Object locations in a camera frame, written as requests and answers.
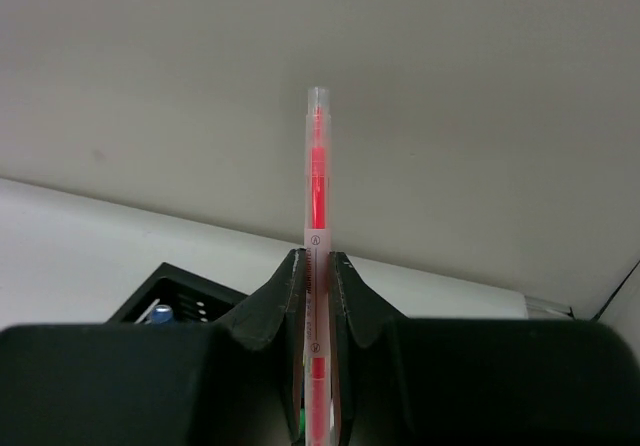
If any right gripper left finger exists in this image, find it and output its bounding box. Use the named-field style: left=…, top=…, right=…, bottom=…
left=1, top=250, right=304, bottom=445

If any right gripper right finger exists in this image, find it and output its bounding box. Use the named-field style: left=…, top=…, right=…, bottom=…
left=328, top=253, right=639, bottom=445

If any red pen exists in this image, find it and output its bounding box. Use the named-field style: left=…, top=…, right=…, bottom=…
left=304, top=87, right=331, bottom=445

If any black divided organizer box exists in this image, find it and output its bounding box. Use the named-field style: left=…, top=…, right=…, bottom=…
left=107, top=263, right=248, bottom=324

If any blue item left compartment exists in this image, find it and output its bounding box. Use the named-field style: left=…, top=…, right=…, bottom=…
left=146, top=304, right=175, bottom=325

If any aluminium rail frame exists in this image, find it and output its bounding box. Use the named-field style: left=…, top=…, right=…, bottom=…
left=524, top=296, right=575, bottom=321

